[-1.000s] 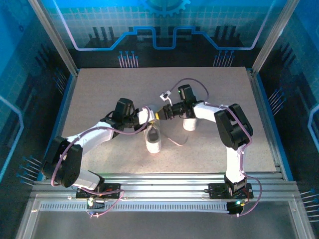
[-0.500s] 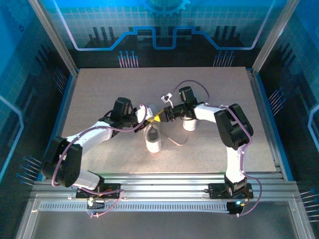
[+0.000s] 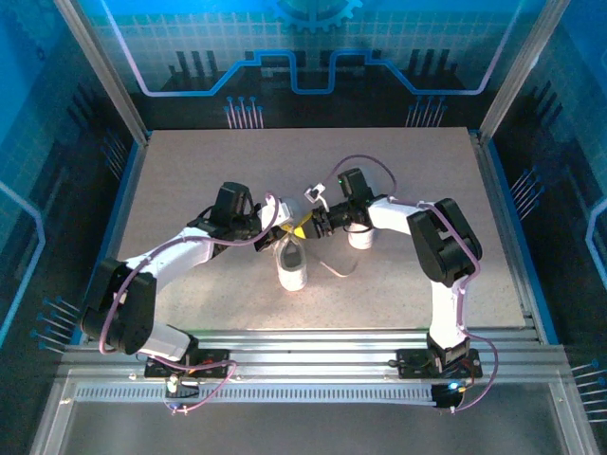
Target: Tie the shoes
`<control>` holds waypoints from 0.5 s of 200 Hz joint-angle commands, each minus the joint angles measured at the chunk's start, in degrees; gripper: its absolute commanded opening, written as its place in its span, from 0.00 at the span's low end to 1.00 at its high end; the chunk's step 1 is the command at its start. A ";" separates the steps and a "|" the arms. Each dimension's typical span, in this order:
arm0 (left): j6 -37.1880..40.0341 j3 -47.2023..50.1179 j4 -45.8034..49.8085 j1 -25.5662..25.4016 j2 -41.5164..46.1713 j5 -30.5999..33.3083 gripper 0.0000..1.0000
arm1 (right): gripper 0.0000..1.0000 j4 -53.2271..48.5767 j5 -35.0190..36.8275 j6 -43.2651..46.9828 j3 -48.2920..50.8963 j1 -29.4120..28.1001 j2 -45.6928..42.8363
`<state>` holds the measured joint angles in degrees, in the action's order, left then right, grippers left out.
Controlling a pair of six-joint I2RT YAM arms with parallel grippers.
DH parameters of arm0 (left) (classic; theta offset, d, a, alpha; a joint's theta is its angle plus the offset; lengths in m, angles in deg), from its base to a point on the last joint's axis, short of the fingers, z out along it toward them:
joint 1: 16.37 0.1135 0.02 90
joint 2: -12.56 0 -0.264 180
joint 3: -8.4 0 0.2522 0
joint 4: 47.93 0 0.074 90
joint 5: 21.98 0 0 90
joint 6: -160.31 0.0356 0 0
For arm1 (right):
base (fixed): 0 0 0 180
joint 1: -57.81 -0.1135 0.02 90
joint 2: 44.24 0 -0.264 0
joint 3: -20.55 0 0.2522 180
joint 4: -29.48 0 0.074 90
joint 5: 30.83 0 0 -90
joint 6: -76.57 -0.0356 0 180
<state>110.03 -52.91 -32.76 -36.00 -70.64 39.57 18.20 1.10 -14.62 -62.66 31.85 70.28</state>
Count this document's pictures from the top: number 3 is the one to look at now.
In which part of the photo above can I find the white lace-up sneaker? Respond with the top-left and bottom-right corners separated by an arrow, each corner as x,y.
345,221 -> 376,251
272,198 -> 358,292

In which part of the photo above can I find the blue table edge strip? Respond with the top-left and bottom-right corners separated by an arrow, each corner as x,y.
69,139 -> 147,345

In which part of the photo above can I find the black right controller board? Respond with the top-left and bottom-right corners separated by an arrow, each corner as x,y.
430,381 -> 469,411

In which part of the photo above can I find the aluminium mounting rail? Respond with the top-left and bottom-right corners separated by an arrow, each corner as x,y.
59,328 -> 570,380

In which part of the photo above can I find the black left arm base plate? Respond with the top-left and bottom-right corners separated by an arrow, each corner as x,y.
143,348 -> 234,380

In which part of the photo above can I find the aluminium side rail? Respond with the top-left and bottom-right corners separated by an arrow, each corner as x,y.
469,131 -> 544,345

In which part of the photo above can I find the slotted grey cable duct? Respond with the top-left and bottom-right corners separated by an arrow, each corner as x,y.
74,384 -> 440,405

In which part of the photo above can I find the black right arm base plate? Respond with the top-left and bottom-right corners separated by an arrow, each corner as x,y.
395,348 -> 484,380

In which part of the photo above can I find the aluminium frame post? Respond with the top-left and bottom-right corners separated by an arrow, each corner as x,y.
477,0 -> 573,146
51,0 -> 152,147

